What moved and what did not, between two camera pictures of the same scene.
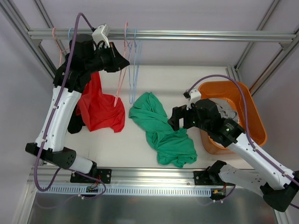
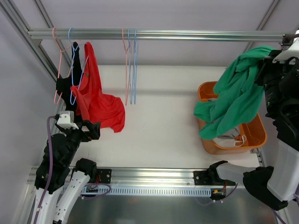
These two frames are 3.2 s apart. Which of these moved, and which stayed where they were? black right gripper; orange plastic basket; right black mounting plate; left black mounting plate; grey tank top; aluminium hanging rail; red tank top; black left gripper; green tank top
Moved: black right gripper; black left gripper; green tank top; grey tank top
Stayed: red tank top; left black mounting plate; right black mounting plate; orange plastic basket; aluminium hanging rail
